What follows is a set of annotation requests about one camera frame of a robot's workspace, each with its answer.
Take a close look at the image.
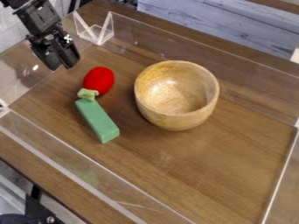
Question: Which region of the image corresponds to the clear acrylic corner bracket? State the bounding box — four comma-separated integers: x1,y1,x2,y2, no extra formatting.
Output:
72,11,114,46

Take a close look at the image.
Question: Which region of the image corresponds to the wooden bowl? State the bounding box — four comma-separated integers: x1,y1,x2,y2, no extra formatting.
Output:
134,60,220,131

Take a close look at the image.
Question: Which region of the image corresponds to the red plush strawberry toy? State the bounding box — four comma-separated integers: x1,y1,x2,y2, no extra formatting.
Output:
77,66,114,101

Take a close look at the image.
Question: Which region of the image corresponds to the clear acrylic tray wall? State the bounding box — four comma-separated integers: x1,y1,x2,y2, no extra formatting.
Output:
0,10,299,224

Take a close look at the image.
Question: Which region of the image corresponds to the green rectangular block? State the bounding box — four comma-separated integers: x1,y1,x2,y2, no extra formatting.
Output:
74,99,120,144

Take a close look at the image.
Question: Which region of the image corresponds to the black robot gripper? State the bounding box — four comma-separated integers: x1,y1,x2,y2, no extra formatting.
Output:
13,0,80,71

